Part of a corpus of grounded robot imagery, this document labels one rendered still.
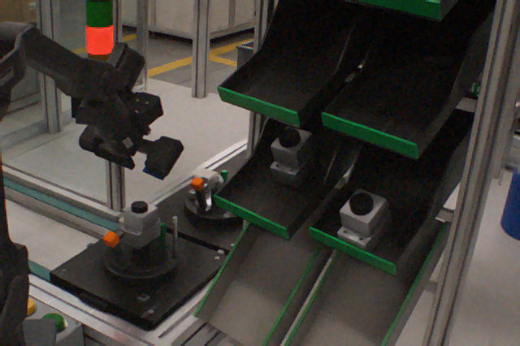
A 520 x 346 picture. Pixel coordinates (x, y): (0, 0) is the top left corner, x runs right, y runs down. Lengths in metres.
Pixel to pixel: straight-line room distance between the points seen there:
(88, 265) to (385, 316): 0.55
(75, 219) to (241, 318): 0.55
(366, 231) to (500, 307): 0.65
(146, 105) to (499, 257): 0.92
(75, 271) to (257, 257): 0.35
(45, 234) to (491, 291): 0.96
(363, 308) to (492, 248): 0.71
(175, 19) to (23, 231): 5.22
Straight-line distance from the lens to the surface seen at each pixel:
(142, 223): 1.12
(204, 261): 1.20
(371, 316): 0.95
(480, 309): 1.39
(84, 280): 1.16
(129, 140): 1.02
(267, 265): 1.01
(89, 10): 1.21
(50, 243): 1.38
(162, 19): 6.63
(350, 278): 0.97
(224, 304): 1.02
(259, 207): 0.91
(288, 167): 0.91
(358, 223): 0.81
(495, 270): 1.53
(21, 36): 0.76
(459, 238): 0.91
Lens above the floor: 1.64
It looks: 27 degrees down
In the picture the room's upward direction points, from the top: 4 degrees clockwise
